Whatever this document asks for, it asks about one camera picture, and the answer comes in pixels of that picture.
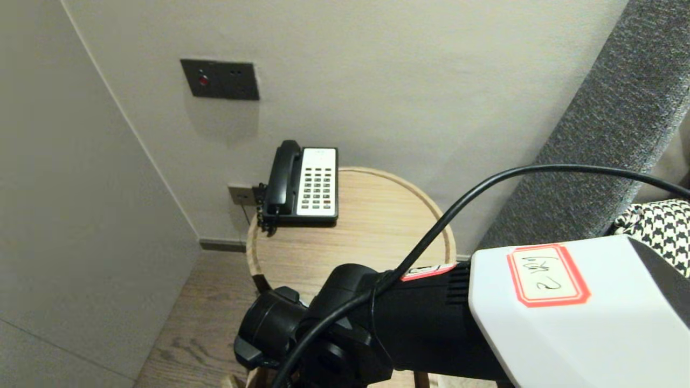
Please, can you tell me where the curved wooden nightstand drawer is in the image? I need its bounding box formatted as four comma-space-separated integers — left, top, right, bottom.
224, 369, 432, 388

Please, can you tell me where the black telephone base white keypad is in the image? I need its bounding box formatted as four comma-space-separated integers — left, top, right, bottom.
261, 147, 339, 226

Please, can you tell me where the round wooden nightstand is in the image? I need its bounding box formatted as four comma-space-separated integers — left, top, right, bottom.
245, 166, 457, 302

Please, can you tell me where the black telephone handset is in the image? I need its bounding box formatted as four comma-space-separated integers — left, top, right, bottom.
264, 140, 301, 216

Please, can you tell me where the small red edged sticker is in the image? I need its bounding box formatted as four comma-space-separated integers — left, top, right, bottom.
401, 263, 458, 282

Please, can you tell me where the red bordered handwritten label sticker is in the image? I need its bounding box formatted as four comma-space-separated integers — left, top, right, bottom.
507, 244, 592, 309

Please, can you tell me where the grey fabric bed headboard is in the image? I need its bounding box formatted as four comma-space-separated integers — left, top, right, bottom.
477, 0, 690, 254

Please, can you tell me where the black white houndstooth pillow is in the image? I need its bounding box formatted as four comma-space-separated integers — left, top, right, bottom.
615, 199, 690, 278

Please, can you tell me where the black coiled telephone cord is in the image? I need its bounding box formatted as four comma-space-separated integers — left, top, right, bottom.
253, 183, 277, 237

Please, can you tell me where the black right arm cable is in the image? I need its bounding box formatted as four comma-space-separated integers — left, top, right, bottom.
271, 164, 690, 388

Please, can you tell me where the beige wall jack plate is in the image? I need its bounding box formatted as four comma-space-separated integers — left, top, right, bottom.
227, 185, 255, 207

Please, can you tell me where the dark wall switch panel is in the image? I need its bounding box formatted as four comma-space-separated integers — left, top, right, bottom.
180, 59, 260, 101

